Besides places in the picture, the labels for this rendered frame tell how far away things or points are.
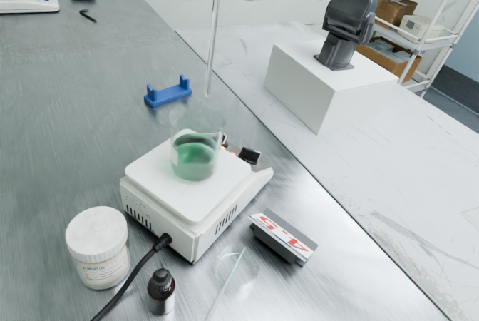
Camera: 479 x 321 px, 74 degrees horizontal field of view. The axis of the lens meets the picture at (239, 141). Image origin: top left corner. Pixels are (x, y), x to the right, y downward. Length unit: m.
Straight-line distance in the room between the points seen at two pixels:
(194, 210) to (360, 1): 0.45
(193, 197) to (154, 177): 0.06
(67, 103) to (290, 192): 0.44
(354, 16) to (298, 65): 0.14
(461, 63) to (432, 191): 2.77
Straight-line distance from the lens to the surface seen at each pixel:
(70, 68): 0.80
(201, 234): 0.38
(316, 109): 0.65
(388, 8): 2.61
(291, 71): 0.69
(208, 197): 0.38
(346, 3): 0.64
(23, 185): 0.55
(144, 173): 0.40
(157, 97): 0.67
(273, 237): 0.44
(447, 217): 0.65
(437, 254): 0.58
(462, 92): 3.41
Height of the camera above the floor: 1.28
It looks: 40 degrees down
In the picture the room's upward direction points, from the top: 12 degrees clockwise
